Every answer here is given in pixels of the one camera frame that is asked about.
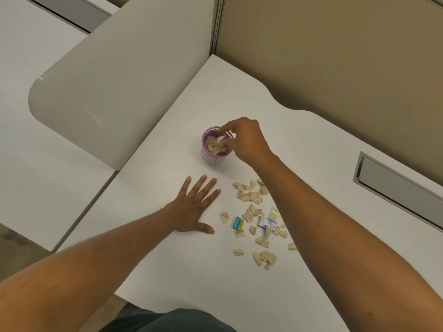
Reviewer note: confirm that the person's left hand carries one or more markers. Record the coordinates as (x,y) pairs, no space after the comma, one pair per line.
(188,212)

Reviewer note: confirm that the person's right hand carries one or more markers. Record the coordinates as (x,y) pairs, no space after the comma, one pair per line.
(251,138)

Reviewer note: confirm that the person's left little finger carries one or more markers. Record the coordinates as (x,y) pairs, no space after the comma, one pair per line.
(186,187)

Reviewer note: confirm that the person's left middle finger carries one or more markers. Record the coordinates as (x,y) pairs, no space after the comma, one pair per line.
(207,191)

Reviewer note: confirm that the person's left thumb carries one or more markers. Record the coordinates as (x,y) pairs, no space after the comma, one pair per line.
(205,227)

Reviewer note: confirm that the person's right fingers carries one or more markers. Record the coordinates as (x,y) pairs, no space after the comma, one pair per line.
(232,126)

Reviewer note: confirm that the person's left forearm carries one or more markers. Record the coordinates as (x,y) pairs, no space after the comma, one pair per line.
(86,267)

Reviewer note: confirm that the person's right forearm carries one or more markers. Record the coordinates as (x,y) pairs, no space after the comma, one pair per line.
(328,238)

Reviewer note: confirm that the group of beige broken pieces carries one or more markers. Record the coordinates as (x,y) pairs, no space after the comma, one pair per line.
(211,144)
(254,197)

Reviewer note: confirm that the purple paper cup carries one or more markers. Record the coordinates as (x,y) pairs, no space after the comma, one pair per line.
(211,159)

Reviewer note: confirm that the small blue yellow box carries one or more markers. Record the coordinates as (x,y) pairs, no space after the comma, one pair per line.
(238,223)

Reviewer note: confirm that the small white blue box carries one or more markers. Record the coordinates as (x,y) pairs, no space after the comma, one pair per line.
(265,221)

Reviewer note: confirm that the dark green shirt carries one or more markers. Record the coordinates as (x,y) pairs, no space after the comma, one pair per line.
(173,323)

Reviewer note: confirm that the white rounded desk divider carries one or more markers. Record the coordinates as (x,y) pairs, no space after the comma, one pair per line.
(121,82)

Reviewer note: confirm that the beige cubicle panel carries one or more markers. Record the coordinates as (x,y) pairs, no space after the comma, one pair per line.
(328,48)

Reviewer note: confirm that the aluminium partition post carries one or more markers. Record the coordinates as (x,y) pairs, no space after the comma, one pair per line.
(216,24)

